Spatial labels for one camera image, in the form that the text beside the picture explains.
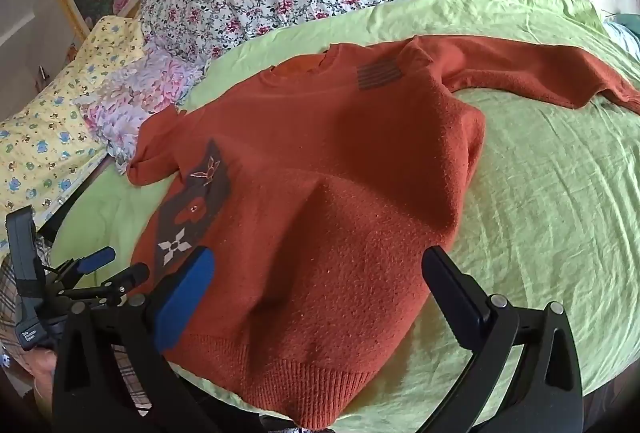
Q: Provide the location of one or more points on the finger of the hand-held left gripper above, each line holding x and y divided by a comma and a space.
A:
131, 275
97, 259

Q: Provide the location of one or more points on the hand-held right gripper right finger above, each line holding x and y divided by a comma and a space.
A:
457, 293

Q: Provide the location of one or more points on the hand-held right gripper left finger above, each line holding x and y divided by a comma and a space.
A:
186, 300

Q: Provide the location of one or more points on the orange knit sweater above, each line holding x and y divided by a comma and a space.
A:
320, 193

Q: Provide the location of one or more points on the plaid cloth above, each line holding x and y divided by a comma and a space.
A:
131, 375

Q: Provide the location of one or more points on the green bed sheet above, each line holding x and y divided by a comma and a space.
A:
540, 193

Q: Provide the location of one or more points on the yellow printed pillow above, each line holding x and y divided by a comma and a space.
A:
55, 123

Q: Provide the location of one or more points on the pink floral pillow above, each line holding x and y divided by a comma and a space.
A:
135, 103

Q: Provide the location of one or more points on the teal cloth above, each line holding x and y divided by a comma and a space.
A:
625, 30

